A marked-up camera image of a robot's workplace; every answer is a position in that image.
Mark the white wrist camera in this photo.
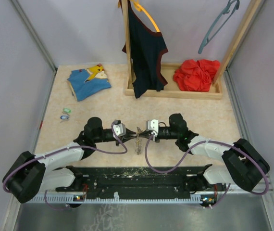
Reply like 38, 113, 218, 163
111, 120, 126, 139
146, 119, 159, 133

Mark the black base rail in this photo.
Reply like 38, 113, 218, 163
56, 165, 226, 200

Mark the red crumpled cloth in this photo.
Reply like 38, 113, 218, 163
173, 59, 220, 92

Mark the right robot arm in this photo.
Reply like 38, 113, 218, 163
139, 113, 270, 193

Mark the teal clothes hanger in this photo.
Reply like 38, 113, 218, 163
198, 0, 240, 54

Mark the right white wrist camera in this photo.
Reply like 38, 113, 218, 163
146, 119, 159, 133

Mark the wooden clothes rack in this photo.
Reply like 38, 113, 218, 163
123, 0, 264, 100

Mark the dark navy tank top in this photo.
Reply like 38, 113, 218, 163
126, 0, 168, 99

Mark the green key tag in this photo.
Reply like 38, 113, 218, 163
63, 108, 71, 114

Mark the blue pikachu shirt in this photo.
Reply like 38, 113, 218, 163
67, 64, 112, 102

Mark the orange clothes hanger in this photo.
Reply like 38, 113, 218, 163
130, 0, 161, 33

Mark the metal key organizer ring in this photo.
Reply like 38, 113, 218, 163
134, 127, 145, 155

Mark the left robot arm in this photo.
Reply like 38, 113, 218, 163
2, 117, 136, 204

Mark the blue key tag upper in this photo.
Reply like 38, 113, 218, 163
60, 115, 69, 120

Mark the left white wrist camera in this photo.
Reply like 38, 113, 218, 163
111, 120, 126, 139

